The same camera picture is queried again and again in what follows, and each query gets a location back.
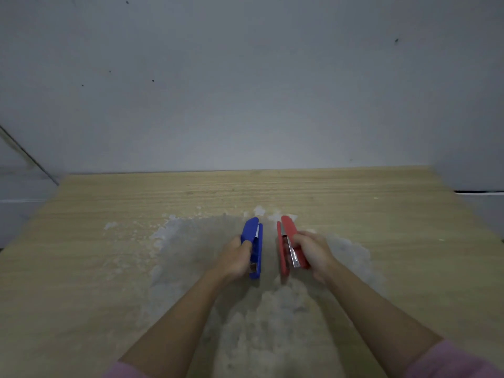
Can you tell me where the person's left hand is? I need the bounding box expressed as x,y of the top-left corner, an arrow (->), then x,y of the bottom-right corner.
213,236 -> 253,285

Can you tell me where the person's right hand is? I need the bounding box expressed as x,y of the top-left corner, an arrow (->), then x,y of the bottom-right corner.
293,231 -> 340,285

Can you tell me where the blue stapler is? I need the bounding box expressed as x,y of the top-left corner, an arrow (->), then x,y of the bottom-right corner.
240,217 -> 264,280

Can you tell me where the red stapler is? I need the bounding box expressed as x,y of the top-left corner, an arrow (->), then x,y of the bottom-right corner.
276,216 -> 311,277

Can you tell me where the person's left forearm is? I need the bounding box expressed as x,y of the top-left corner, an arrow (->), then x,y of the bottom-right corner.
117,267 -> 233,378

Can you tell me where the person's right forearm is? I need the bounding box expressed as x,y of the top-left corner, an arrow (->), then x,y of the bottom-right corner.
322,260 -> 445,378

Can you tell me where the pink left sleeve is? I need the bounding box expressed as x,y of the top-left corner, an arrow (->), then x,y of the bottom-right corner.
102,361 -> 148,378

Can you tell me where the pink sleeve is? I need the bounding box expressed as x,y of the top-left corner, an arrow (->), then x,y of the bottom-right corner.
102,361 -> 148,378
405,339 -> 504,378

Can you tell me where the pink right sleeve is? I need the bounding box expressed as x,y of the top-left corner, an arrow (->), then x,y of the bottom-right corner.
405,339 -> 504,378

